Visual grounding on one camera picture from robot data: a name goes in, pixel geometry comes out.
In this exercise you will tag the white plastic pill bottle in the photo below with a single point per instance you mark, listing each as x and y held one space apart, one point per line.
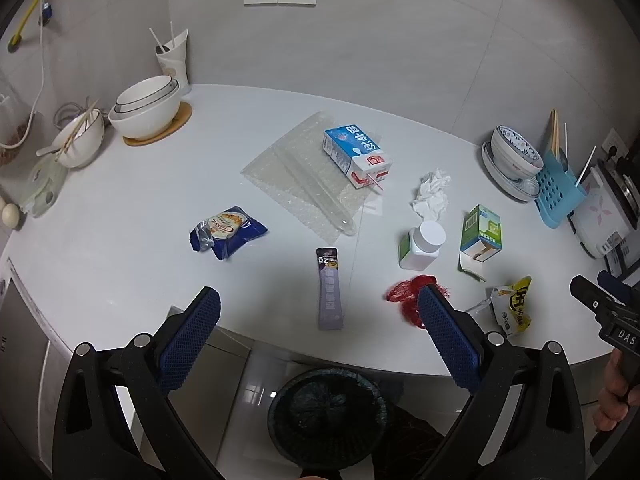
420 246

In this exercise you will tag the blue plastic utensil holder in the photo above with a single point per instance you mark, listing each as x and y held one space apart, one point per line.
559 194

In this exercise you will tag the white tissue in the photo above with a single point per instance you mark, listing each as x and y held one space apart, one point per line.
431 200

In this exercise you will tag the person's right hand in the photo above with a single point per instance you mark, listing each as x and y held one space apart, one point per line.
616 398

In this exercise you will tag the pink drinking straw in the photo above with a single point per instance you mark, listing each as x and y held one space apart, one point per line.
369 180

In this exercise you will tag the stacked white bowls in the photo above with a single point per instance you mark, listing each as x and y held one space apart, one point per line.
146 108

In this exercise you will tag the clear bubble wrap sheet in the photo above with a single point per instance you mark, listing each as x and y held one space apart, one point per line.
297 174

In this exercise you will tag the white cup with straws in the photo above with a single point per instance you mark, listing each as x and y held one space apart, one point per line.
172 58

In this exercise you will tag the round wooden coaster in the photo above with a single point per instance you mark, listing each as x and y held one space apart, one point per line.
183 115

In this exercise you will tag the purple snack stick packet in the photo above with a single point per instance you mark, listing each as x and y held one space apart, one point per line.
330 312

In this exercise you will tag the brown patterned trousers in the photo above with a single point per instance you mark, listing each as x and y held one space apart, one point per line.
399 449

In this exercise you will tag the white floral rice cooker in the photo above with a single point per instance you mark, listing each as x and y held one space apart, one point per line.
609 212

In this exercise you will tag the green glass dish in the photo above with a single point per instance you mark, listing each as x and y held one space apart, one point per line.
43 186

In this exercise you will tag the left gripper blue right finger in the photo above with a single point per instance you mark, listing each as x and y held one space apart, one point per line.
446 329

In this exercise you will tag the green white medicine box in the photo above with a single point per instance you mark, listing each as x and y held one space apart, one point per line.
481 239

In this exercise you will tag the yellow white snack wrapper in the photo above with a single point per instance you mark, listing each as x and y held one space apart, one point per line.
505 309

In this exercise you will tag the wooden chopsticks in holder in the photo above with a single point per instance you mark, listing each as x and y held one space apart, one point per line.
554 138

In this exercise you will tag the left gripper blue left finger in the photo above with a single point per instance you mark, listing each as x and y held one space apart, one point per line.
184 336

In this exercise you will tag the blue white milk carton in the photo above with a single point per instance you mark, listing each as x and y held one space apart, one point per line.
355 153

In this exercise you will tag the white bowl with chopsticks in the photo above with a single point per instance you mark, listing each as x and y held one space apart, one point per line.
79 141

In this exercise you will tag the red mesh net bag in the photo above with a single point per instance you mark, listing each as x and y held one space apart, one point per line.
405 293

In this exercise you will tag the blue bread snack wrapper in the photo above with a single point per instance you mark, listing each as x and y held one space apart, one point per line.
225 233

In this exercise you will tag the blue patterned bowl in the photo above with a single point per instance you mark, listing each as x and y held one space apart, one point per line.
514 155

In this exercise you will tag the dark mesh trash bin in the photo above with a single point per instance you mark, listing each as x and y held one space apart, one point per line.
327 420

